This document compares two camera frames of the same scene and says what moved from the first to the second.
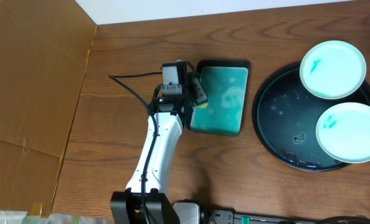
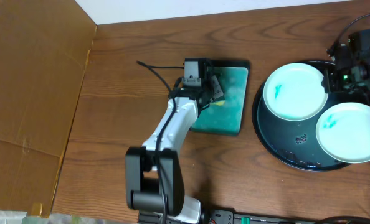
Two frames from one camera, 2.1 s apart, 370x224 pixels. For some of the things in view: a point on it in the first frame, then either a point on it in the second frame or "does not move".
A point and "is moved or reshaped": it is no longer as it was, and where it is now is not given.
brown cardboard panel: (36, 51) does not move
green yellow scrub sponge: (203, 106) is moved or reshaped
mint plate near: (352, 132) does not move
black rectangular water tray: (225, 84) does not move
